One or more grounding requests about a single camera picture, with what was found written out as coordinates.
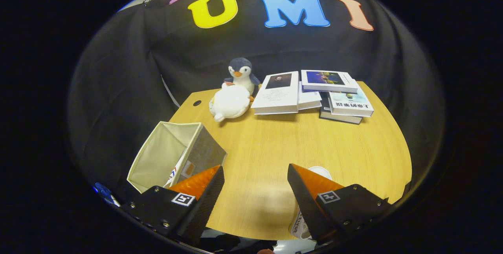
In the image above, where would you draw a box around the grey fabric storage box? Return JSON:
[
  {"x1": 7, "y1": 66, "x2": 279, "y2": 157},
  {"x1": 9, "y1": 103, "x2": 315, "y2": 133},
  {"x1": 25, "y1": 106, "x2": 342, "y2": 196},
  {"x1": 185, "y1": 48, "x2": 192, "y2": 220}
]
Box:
[{"x1": 127, "y1": 121, "x2": 228, "y2": 194}]

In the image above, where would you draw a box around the plain white book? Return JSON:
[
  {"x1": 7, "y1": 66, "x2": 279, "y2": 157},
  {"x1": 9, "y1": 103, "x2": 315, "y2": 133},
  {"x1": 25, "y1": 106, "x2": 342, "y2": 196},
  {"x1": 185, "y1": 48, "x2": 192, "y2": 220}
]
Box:
[{"x1": 297, "y1": 81, "x2": 323, "y2": 110}]

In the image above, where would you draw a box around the book with blue picture cover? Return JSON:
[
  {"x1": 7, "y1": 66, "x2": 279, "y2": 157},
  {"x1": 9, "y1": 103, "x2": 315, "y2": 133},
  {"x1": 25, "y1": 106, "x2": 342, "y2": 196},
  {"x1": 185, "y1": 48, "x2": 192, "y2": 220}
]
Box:
[{"x1": 301, "y1": 69, "x2": 359, "y2": 93}]

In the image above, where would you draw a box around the white book with dark portrait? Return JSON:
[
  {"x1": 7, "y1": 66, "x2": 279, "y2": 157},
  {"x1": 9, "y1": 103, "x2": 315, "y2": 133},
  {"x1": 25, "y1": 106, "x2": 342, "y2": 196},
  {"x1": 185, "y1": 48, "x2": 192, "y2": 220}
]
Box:
[{"x1": 251, "y1": 71, "x2": 300, "y2": 115}]

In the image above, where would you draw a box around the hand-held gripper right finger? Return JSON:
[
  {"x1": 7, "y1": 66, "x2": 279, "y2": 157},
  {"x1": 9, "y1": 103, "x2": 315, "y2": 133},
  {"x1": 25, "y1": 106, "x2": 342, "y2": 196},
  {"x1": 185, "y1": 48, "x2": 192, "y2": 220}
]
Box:
[{"x1": 287, "y1": 164, "x2": 393, "y2": 245}]

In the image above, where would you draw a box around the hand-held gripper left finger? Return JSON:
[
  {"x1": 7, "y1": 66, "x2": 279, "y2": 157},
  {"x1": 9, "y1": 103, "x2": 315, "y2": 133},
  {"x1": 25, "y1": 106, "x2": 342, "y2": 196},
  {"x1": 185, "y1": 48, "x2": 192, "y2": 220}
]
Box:
[{"x1": 121, "y1": 165, "x2": 225, "y2": 246}]

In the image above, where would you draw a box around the white striped canvas shoe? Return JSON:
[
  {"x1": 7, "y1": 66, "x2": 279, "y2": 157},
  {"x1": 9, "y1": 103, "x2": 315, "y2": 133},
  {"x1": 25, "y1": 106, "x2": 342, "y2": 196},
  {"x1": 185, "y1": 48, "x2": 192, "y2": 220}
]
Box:
[
  {"x1": 289, "y1": 166, "x2": 333, "y2": 241},
  {"x1": 163, "y1": 156, "x2": 186, "y2": 188}
]

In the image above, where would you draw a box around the blue object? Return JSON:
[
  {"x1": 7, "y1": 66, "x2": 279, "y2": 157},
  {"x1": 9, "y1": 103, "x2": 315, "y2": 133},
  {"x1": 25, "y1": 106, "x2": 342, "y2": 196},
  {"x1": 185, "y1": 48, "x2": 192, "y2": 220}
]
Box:
[{"x1": 93, "y1": 183, "x2": 120, "y2": 207}]

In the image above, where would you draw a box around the grey penguin plush toy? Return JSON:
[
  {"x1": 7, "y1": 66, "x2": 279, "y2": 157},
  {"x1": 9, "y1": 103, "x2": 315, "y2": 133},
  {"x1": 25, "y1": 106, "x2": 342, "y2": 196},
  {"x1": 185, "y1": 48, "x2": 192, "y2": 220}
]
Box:
[{"x1": 223, "y1": 57, "x2": 262, "y2": 97}]

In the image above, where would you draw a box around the book with pale green cover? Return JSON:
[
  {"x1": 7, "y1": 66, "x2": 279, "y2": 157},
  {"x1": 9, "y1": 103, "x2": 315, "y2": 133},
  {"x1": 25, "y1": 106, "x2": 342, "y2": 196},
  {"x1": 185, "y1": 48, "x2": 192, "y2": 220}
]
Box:
[{"x1": 328, "y1": 87, "x2": 374, "y2": 118}]

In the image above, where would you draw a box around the white round plush toy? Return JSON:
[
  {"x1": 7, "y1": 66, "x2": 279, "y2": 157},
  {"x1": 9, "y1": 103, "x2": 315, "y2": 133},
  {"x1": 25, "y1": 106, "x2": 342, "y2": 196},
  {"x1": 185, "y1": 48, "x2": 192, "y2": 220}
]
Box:
[{"x1": 208, "y1": 83, "x2": 252, "y2": 123}]

